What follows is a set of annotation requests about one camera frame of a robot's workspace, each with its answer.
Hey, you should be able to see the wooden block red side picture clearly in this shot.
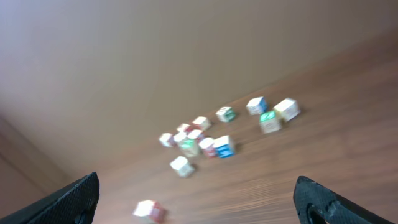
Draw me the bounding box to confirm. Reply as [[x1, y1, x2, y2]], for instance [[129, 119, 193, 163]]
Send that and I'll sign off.
[[198, 137, 217, 157]]

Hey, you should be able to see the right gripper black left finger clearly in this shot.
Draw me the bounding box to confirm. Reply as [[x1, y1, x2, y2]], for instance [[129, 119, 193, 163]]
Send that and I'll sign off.
[[1, 172, 100, 224]]

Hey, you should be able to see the wooden block blue side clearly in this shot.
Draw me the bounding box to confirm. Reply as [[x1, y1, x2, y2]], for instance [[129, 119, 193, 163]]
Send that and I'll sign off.
[[213, 135, 236, 159]]

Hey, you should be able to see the wooden block green side picture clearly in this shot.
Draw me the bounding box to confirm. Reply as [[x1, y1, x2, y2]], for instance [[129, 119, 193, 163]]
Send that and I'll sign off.
[[216, 106, 236, 123]]

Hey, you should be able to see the wooden block green top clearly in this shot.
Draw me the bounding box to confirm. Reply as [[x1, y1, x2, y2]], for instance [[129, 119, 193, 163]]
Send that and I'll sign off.
[[180, 139, 200, 157]]

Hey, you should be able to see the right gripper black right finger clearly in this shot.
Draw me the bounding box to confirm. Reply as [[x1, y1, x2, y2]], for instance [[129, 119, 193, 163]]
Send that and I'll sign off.
[[293, 176, 392, 224]]

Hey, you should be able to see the wooden block red drawing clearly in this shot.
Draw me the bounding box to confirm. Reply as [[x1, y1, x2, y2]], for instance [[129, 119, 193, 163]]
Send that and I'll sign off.
[[187, 129, 206, 143]]

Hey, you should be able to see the wooden block yellow side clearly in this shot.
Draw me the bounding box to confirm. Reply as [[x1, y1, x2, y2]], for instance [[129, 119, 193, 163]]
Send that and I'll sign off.
[[273, 98, 301, 122]]

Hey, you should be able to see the wooden block plain pattern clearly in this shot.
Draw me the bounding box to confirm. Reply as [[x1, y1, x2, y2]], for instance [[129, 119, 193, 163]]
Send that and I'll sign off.
[[246, 96, 268, 115]]

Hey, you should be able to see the wooden block red letter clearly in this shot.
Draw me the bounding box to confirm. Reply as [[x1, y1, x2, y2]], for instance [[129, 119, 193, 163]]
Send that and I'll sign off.
[[192, 116, 212, 131]]

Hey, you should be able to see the wooden block green V side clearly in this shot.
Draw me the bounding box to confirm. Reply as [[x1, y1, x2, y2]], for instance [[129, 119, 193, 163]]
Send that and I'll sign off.
[[170, 156, 195, 178]]

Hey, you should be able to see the wooden block green Z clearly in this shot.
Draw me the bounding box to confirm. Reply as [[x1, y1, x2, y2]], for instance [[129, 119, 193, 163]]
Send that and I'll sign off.
[[259, 110, 282, 134]]

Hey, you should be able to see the wooden block bee picture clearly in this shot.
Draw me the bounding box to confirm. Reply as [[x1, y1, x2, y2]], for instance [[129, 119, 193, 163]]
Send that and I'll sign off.
[[132, 200, 165, 224]]

